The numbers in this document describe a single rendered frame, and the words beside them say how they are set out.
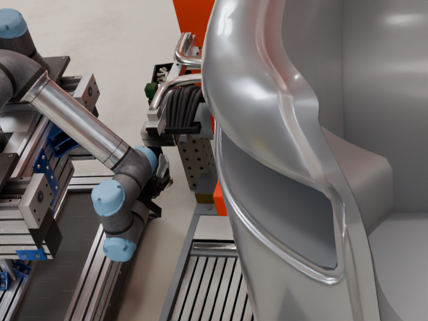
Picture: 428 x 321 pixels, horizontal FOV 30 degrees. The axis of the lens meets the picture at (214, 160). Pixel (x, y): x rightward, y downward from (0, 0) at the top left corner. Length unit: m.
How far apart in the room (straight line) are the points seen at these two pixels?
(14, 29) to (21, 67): 0.70
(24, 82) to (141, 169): 0.34
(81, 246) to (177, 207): 0.50
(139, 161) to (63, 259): 1.05
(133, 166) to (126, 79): 2.18
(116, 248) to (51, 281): 0.98
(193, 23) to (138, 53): 1.63
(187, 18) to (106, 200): 0.96
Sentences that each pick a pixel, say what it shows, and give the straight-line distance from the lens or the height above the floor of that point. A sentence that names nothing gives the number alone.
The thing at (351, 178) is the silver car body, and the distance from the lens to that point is 0.98.
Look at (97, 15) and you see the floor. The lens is 4.70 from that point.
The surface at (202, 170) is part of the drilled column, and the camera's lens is 3.20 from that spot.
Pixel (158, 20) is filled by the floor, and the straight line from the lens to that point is 4.47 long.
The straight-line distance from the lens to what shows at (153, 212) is 2.07.
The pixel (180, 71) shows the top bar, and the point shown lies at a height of 0.98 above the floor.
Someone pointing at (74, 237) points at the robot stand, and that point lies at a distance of 2.96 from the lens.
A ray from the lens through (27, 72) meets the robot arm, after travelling 1.88.
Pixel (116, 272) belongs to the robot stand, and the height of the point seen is 0.16.
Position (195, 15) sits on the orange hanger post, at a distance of 2.60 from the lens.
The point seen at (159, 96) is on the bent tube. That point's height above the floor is 1.01.
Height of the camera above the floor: 2.17
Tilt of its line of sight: 40 degrees down
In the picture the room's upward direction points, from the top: 15 degrees counter-clockwise
